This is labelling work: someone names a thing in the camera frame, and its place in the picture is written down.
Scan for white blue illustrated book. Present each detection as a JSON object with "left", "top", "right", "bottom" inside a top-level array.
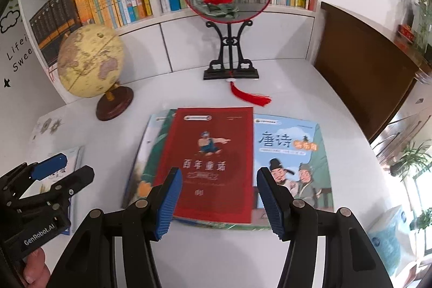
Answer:
[{"left": 32, "top": 145, "right": 85, "bottom": 218}]

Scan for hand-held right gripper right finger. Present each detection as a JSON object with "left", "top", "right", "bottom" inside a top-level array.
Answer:
[{"left": 256, "top": 167, "right": 394, "bottom": 288}]

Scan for green book under stack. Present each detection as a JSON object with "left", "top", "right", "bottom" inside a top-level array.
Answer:
[{"left": 121, "top": 113, "right": 169, "bottom": 209}]

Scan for red seated figure book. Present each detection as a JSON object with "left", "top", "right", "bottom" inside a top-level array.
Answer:
[{"left": 151, "top": 107, "right": 254, "bottom": 224}]

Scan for tall green plant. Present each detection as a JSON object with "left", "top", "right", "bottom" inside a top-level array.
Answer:
[{"left": 407, "top": 0, "right": 432, "bottom": 54}]

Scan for white bookshelf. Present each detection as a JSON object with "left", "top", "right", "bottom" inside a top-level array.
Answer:
[{"left": 17, "top": 0, "right": 321, "bottom": 104}]

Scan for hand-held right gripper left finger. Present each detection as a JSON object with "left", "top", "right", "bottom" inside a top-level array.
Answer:
[{"left": 45, "top": 167, "right": 184, "bottom": 288}]

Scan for red box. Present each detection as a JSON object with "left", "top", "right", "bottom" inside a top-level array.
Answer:
[{"left": 396, "top": 24, "right": 414, "bottom": 44}]

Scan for person's left hand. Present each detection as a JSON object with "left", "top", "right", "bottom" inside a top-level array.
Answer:
[{"left": 22, "top": 246, "right": 51, "bottom": 285}]

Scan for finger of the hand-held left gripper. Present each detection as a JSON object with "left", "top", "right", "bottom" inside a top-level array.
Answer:
[
  {"left": 0, "top": 153, "right": 67, "bottom": 198},
  {"left": 13, "top": 165, "right": 96, "bottom": 212}
]

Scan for brown wooden cabinet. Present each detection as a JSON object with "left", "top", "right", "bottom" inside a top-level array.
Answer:
[{"left": 312, "top": 1, "right": 432, "bottom": 142}]

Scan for black carved fan stand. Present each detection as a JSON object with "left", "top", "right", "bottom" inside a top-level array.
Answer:
[{"left": 203, "top": 20, "right": 260, "bottom": 80}]

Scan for white side cabinet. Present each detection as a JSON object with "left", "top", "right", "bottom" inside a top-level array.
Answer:
[{"left": 369, "top": 86, "right": 432, "bottom": 154}]

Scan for yellow globe on wooden base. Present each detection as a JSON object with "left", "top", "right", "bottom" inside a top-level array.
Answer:
[{"left": 57, "top": 23, "right": 134, "bottom": 121}]

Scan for red tassel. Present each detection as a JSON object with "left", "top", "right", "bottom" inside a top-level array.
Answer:
[{"left": 225, "top": 70, "right": 272, "bottom": 107}]

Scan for green potted plant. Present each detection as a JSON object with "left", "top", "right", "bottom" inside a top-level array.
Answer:
[
  {"left": 388, "top": 140, "right": 432, "bottom": 185},
  {"left": 410, "top": 207, "right": 432, "bottom": 235}
]

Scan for blue white tissue pack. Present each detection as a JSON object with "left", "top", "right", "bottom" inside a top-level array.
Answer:
[{"left": 366, "top": 205, "right": 419, "bottom": 278}]

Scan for light blue two-men book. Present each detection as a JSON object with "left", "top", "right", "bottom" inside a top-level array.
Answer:
[{"left": 251, "top": 114, "right": 335, "bottom": 229}]

